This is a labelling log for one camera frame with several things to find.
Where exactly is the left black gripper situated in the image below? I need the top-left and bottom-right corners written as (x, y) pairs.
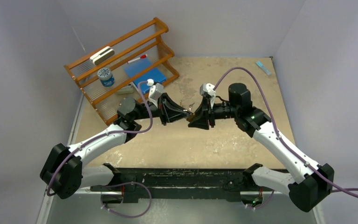
top-left (132, 93), bottom-right (190, 126)

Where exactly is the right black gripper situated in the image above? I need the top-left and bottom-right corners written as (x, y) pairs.
top-left (188, 95), bottom-right (239, 131)

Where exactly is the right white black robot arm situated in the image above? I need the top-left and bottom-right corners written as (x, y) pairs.
top-left (188, 83), bottom-right (335, 212)

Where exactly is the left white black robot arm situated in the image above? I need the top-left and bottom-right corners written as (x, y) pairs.
top-left (40, 93), bottom-right (192, 199)

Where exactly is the blue book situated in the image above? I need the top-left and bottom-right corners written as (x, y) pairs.
top-left (124, 57), bottom-right (166, 87)

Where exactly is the pale green roll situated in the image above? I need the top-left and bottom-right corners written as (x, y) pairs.
top-left (116, 85), bottom-right (134, 95)

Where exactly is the red capped marker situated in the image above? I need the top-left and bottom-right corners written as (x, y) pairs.
top-left (127, 54), bottom-right (148, 63)

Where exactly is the orange wooden rack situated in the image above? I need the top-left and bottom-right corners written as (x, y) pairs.
top-left (64, 17), bottom-right (179, 125)

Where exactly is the blue lidded jar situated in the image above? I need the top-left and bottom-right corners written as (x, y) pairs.
top-left (97, 67), bottom-right (115, 87)

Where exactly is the light blue eraser block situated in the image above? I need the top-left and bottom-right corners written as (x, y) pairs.
top-left (255, 61), bottom-right (272, 76)

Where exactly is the white board eraser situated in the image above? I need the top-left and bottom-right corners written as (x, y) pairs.
top-left (89, 46), bottom-right (115, 66)

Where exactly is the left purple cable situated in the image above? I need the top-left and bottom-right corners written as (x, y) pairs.
top-left (46, 81), bottom-right (154, 197)

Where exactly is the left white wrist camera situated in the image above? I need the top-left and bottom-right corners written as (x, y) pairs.
top-left (146, 79), bottom-right (164, 107)

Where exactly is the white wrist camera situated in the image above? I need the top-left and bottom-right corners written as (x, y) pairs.
top-left (146, 79), bottom-right (164, 107)
top-left (200, 83), bottom-right (216, 108)

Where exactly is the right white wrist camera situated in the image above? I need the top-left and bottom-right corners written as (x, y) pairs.
top-left (200, 83), bottom-right (216, 108)

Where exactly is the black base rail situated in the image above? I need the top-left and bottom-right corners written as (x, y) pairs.
top-left (90, 168), bottom-right (271, 203)

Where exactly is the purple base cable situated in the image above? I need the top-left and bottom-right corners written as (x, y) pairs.
top-left (100, 181), bottom-right (153, 219)

